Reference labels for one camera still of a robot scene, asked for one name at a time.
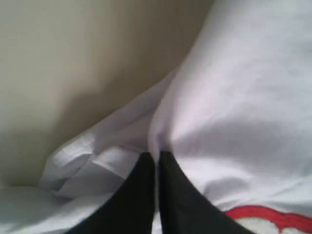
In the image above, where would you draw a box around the white t-shirt red logo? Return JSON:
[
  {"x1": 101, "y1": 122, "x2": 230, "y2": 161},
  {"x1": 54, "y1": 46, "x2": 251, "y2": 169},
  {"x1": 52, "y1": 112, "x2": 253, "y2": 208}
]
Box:
[{"x1": 0, "y1": 0, "x2": 312, "y2": 234}]

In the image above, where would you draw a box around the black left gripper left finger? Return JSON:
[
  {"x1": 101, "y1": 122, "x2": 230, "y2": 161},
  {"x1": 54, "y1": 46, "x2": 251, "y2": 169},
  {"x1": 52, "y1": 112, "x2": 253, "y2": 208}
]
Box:
[{"x1": 70, "y1": 153, "x2": 155, "y2": 234}]

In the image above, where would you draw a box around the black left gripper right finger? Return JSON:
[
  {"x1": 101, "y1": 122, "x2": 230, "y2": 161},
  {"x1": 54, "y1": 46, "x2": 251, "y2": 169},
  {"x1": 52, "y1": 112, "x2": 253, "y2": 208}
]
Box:
[{"x1": 158, "y1": 152, "x2": 251, "y2": 234}]

